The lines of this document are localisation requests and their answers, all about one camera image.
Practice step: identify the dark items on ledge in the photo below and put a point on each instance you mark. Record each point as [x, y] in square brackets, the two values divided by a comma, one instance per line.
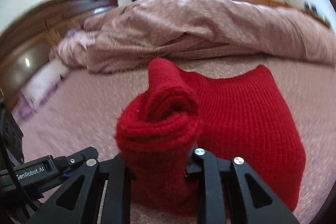
[309, 7]

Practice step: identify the dark wooden headboard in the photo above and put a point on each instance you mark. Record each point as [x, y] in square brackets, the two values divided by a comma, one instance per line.
[26, 44]

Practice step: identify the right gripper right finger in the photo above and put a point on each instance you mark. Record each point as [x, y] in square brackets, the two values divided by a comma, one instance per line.
[232, 192]

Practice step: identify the red knit cardigan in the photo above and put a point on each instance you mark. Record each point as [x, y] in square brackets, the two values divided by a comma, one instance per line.
[242, 116]

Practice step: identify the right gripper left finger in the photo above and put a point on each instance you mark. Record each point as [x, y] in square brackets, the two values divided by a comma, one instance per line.
[78, 199]

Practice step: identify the pink floral duvet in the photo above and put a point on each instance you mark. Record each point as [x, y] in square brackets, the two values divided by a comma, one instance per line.
[127, 37]

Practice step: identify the white pillow purple trim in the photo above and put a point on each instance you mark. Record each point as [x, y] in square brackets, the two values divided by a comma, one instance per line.
[40, 87]

